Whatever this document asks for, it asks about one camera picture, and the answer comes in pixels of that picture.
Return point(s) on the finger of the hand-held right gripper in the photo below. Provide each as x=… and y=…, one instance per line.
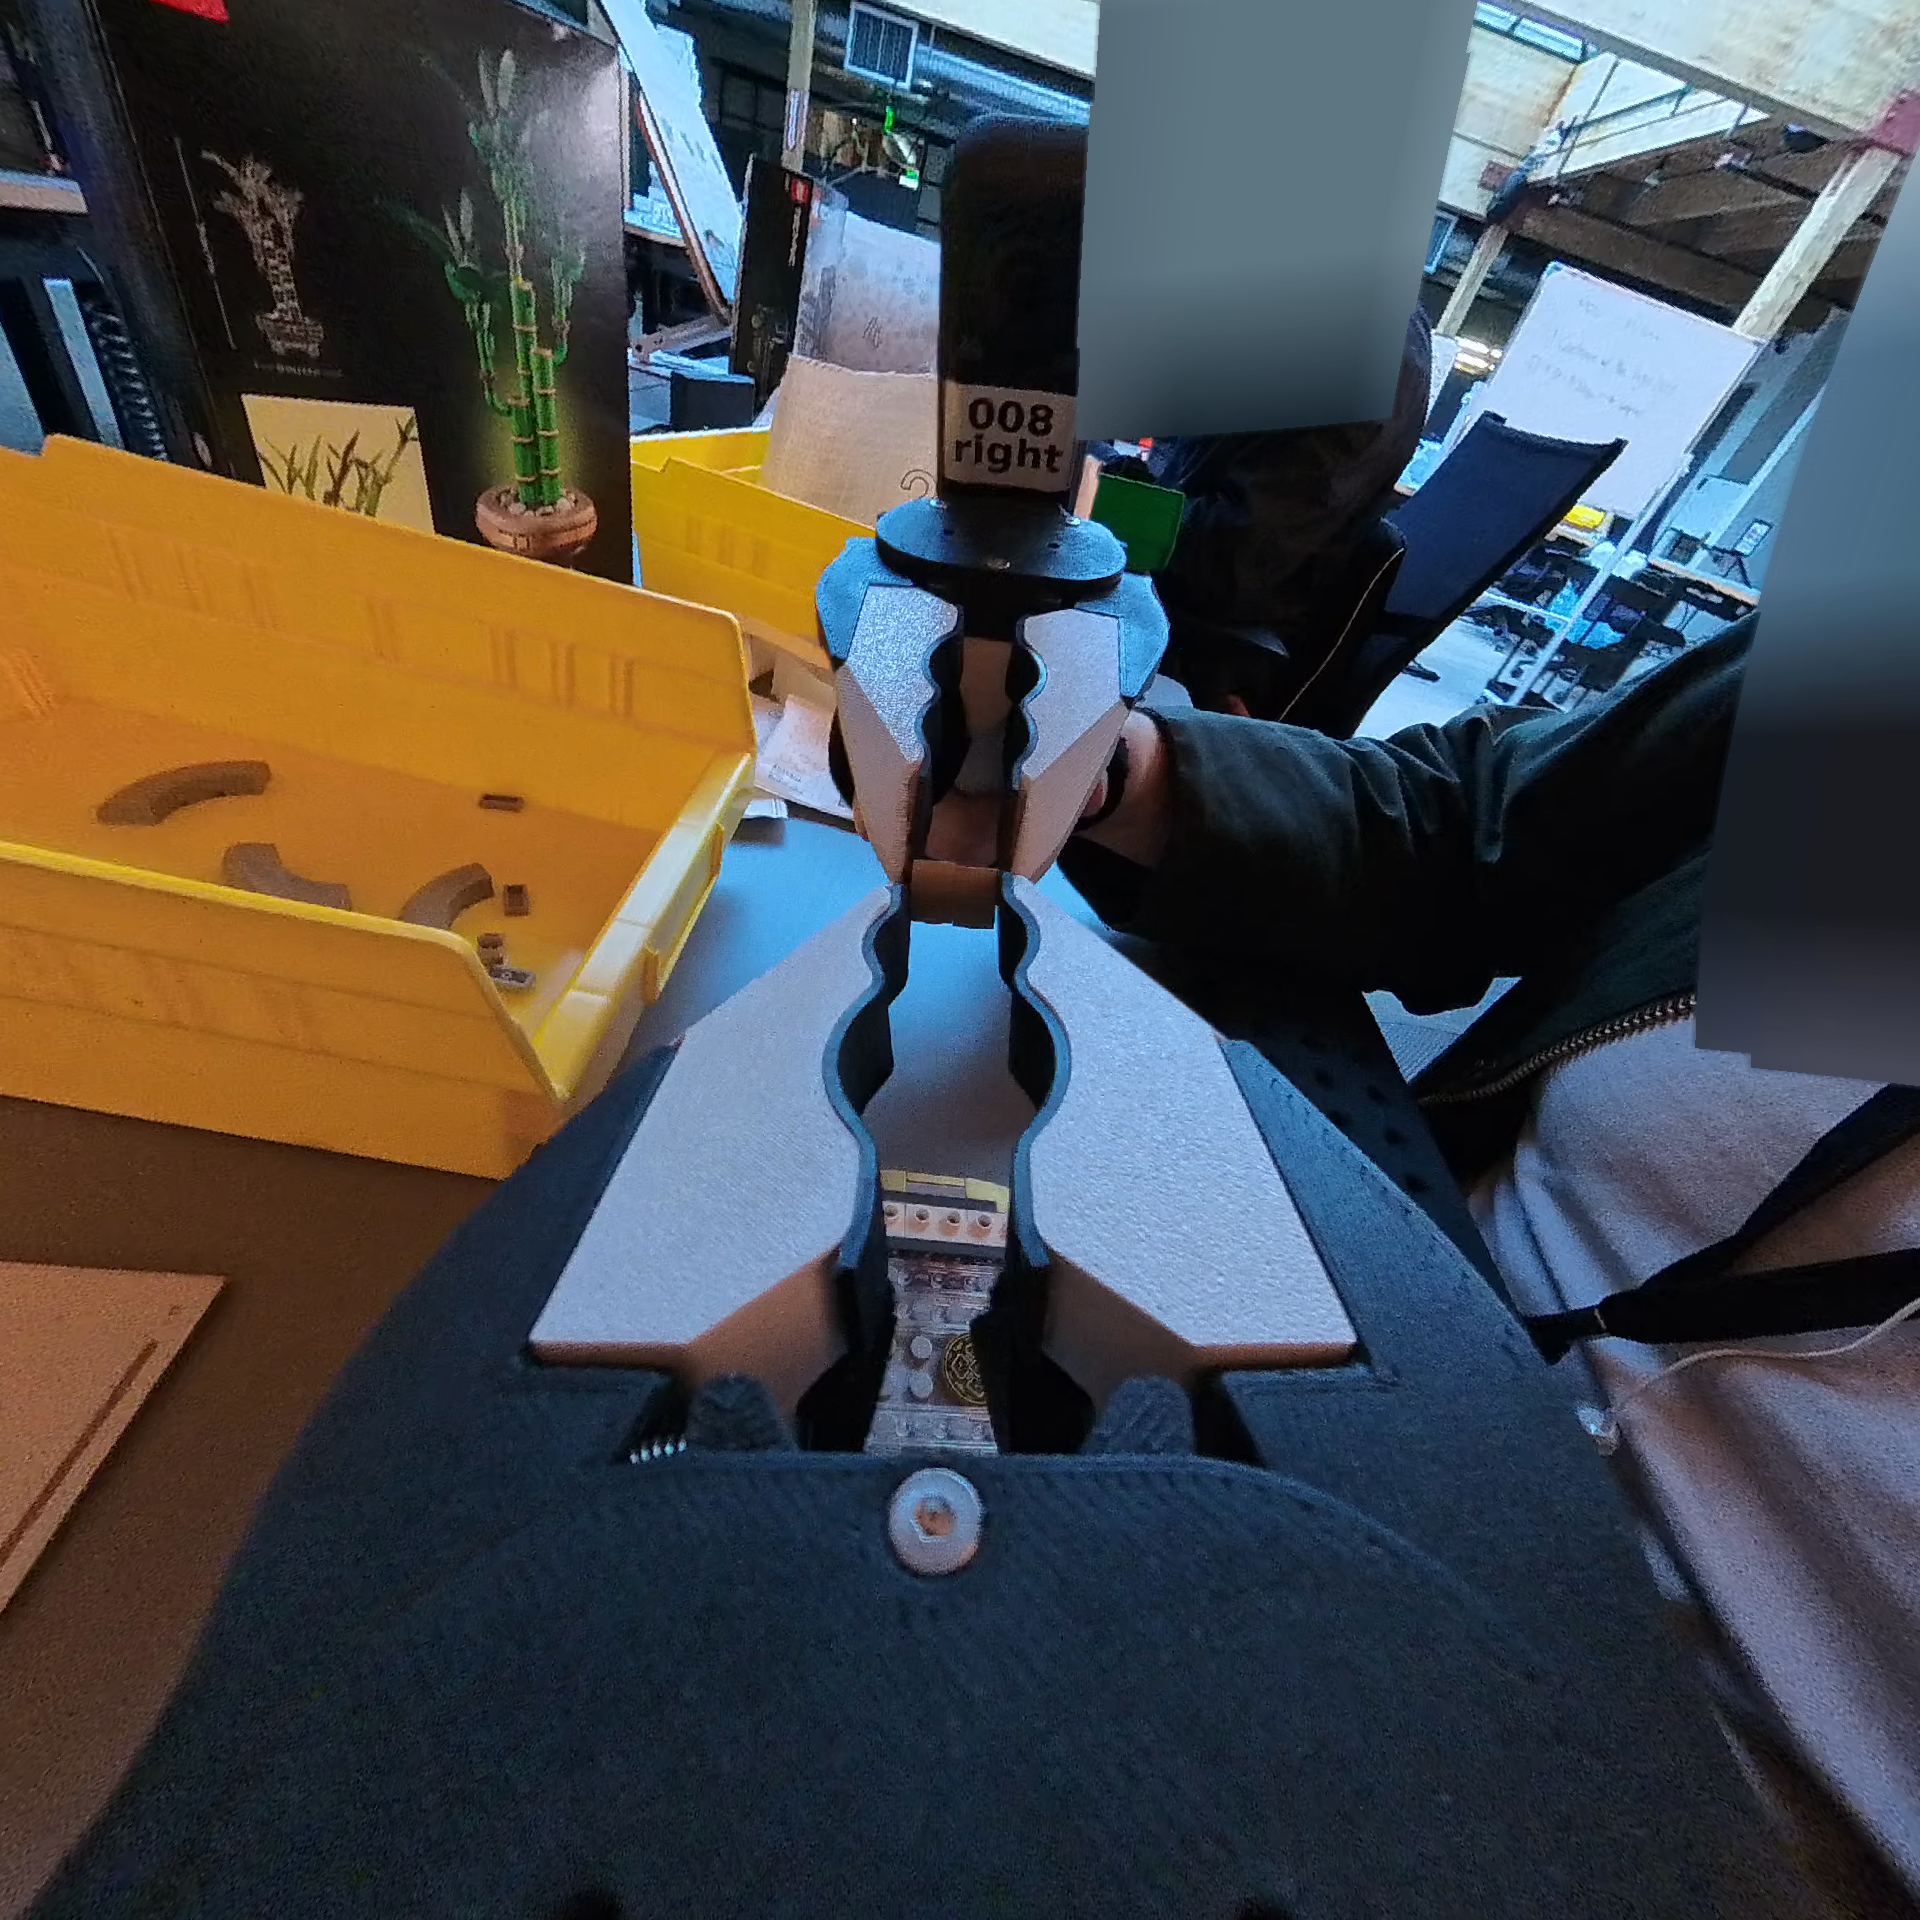
x=884, y=704
x=1072, y=704

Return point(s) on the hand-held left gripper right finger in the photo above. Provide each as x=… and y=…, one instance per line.
x=1185, y=1184

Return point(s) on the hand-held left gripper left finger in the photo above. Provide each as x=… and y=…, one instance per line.
x=720, y=1184

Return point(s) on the tan toy brick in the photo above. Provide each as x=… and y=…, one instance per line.
x=953, y=893

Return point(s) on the round toy brick model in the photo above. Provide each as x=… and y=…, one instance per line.
x=938, y=1320

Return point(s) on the yellow plastic bin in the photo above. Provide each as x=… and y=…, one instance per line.
x=720, y=510
x=376, y=675

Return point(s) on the person's right forearm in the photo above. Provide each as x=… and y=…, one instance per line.
x=1320, y=839

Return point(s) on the person's right hand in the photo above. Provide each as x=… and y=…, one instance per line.
x=1148, y=781

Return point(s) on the small black carton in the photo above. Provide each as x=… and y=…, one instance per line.
x=772, y=271

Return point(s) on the brown cardboard box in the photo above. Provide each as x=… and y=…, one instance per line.
x=840, y=435

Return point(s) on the navy folding chair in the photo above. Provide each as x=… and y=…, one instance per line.
x=1483, y=510

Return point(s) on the scattered loose toy bricks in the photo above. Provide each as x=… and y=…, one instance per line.
x=283, y=878

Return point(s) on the dark green jacket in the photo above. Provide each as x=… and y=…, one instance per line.
x=1620, y=839

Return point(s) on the grey hooded sweatshirt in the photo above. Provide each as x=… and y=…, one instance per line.
x=1724, y=1501

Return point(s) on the white whiteboard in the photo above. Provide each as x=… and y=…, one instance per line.
x=1620, y=389

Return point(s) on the flat cardboard sheet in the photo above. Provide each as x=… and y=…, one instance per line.
x=89, y=1382

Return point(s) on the black bamboo toy set box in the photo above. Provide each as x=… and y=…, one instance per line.
x=345, y=225

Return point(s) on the dark metal shelf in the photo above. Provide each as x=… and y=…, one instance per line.
x=75, y=301

